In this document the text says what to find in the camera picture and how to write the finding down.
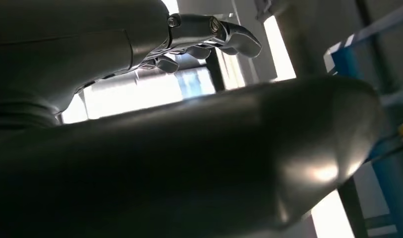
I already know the blue metal rack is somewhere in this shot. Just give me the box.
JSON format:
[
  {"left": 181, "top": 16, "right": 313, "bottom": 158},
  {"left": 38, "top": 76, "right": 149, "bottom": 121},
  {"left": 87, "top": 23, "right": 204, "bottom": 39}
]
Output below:
[{"left": 323, "top": 2, "right": 403, "bottom": 238}]

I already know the dark window frame post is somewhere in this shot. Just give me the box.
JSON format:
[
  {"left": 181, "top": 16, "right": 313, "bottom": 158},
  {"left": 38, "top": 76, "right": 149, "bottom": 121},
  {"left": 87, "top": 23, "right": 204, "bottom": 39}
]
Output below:
[
  {"left": 204, "top": 48, "right": 226, "bottom": 93},
  {"left": 337, "top": 177, "right": 370, "bottom": 238}
]

